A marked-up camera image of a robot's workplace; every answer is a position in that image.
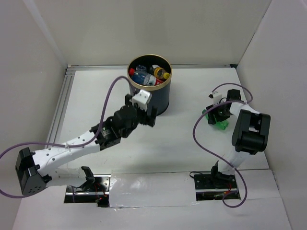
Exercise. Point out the shiny white tape sheet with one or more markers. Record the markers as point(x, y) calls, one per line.
point(152, 190)

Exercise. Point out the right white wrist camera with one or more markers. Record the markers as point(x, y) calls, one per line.
point(216, 98)

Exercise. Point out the clear bottle blue label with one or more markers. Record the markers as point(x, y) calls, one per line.
point(139, 74)

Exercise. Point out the small bottle yellow cap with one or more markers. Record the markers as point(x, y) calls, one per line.
point(160, 72)

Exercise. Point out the clear bottle red label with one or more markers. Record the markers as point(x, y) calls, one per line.
point(153, 81)

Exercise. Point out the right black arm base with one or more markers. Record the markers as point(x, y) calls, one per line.
point(214, 185)

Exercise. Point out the green soda bottle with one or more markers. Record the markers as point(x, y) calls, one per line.
point(221, 125)

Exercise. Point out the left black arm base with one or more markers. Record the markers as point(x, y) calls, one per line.
point(97, 193)

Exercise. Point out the black bin with gold rim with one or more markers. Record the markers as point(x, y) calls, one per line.
point(160, 93)

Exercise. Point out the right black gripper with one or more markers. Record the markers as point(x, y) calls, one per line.
point(211, 119)

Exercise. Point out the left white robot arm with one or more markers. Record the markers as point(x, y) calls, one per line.
point(37, 170)

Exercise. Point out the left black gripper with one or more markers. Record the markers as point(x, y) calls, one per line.
point(147, 120)

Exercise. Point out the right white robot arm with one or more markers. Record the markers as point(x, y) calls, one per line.
point(249, 137)

